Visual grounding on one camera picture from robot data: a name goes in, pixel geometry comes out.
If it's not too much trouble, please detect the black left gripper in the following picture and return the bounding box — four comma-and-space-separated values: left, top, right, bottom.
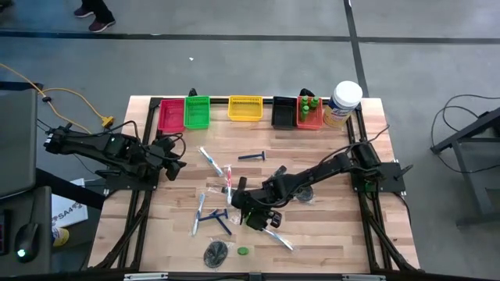
146, 135, 188, 182

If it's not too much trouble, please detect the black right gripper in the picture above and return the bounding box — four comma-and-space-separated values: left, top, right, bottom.
230, 181, 282, 231

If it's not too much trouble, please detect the black round item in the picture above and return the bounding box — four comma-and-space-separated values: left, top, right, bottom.
202, 238, 230, 269
293, 185, 316, 204

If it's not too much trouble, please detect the red plastic basket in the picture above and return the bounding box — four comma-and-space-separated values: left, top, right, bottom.
157, 98, 186, 133

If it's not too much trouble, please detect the green plastic basket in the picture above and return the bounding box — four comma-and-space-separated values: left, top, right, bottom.
183, 95, 212, 130

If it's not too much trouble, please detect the yellow plastic basket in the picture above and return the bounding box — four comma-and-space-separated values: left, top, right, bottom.
227, 94, 264, 123

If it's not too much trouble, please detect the black plastic basket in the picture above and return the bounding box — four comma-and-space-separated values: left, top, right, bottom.
270, 96, 298, 130

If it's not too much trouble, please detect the black rig strut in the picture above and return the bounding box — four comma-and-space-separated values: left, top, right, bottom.
34, 166, 107, 211

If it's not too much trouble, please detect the orange plastic basket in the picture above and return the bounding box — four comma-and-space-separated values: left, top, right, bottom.
295, 96, 324, 131

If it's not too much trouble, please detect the white printed box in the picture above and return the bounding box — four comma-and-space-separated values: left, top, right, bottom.
51, 178, 89, 229

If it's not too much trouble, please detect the yellow and white canister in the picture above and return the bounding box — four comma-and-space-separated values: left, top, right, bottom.
51, 226, 70, 247

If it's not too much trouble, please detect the dark grey side desk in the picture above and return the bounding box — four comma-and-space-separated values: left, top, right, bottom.
0, 186, 53, 276

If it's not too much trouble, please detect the Lysol wipes canister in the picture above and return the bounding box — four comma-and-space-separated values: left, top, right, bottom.
323, 80, 364, 129

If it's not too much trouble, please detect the grey computer monitor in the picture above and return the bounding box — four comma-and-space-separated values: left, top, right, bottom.
0, 80, 44, 199

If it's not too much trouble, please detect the person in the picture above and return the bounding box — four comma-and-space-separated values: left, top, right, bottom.
73, 0, 117, 34

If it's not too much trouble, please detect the black computer mouse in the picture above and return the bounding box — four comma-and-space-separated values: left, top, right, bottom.
13, 221, 40, 264

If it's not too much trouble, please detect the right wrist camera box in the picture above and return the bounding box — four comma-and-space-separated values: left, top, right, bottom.
268, 210, 283, 229

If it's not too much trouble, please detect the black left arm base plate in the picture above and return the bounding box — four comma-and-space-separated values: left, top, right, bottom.
95, 167, 162, 192

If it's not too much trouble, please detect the black front rail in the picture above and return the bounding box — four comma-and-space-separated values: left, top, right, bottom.
0, 271, 500, 281

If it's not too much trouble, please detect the yellow cable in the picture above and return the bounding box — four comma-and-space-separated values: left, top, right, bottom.
41, 87, 116, 129
0, 62, 93, 136

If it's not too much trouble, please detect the silver bracket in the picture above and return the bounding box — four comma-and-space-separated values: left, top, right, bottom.
342, 274, 386, 281
123, 272, 169, 281

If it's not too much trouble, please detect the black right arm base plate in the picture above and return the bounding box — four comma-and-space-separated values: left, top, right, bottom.
349, 161, 414, 194

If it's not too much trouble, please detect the black floor cable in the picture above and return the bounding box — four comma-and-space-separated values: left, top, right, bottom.
424, 93, 500, 195

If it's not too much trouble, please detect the black desk frame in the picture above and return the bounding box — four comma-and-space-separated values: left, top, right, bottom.
429, 107, 500, 228

